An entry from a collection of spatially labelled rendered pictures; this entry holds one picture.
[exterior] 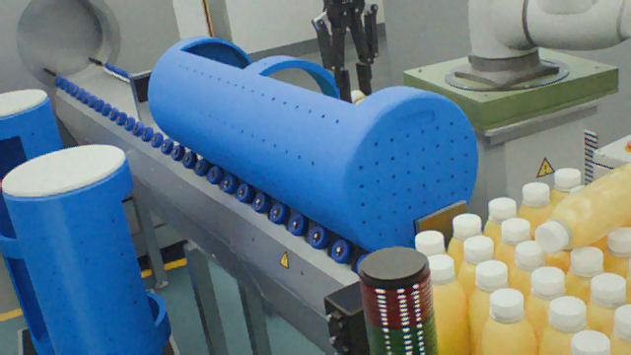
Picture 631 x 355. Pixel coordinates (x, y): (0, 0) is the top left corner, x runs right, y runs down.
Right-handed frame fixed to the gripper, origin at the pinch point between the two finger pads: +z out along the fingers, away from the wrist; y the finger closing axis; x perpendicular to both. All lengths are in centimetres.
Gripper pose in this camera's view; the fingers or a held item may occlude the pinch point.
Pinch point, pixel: (354, 85)
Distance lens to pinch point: 143.9
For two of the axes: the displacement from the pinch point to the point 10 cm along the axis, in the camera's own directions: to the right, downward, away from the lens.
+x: 5.3, 2.5, -8.1
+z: 1.5, 9.2, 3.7
